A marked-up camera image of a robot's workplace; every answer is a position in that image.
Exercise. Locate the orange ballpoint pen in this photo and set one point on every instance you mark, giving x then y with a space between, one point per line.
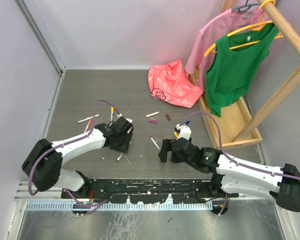
88 125

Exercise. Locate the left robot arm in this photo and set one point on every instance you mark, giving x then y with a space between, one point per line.
43 165

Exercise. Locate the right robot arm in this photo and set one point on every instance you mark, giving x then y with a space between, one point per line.
232 175

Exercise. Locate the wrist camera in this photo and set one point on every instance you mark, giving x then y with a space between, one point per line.
128 119
183 131

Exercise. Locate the brown marker pen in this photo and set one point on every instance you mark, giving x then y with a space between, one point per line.
120 156

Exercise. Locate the white cable duct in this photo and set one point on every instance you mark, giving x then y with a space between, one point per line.
71 206

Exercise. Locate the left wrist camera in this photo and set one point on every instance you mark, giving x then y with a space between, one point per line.
128 119

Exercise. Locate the aluminium corner profile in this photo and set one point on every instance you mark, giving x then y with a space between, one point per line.
37 24

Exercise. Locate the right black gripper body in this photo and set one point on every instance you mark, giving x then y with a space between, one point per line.
176 158

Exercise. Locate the blue marker pen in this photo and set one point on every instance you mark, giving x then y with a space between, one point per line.
154 142

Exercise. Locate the white ballpoint pen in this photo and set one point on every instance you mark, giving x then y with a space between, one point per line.
88 118

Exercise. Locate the green tank top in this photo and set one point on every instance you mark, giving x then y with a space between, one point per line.
235 65

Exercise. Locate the magenta pen cap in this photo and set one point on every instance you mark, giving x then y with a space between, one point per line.
153 121

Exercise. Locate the wooden clothes rack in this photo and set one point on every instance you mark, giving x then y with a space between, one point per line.
257 120

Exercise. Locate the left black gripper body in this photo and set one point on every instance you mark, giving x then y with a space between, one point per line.
127 133

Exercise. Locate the white yellow-tipped pen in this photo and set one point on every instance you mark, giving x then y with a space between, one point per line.
152 114

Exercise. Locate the yellow marker pen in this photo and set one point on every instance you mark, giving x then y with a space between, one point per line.
111 116

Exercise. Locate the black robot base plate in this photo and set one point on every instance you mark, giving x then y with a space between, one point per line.
151 191

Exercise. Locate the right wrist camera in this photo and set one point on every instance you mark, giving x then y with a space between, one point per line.
183 131

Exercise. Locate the grey hanger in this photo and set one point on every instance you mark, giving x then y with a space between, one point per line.
244 8

